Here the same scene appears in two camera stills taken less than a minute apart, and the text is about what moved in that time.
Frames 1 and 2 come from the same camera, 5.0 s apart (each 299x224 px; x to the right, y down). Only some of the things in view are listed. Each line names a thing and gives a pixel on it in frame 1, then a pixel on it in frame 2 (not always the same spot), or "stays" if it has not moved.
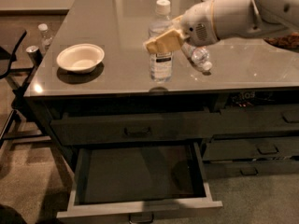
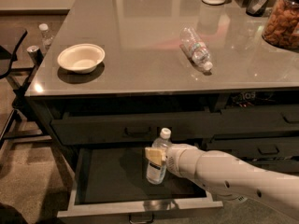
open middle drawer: (137, 184) stays
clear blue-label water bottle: (161, 64) to (157, 174)
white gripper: (198, 25) to (177, 160)
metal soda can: (35, 54) stays
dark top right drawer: (259, 118) stays
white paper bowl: (80, 58) stays
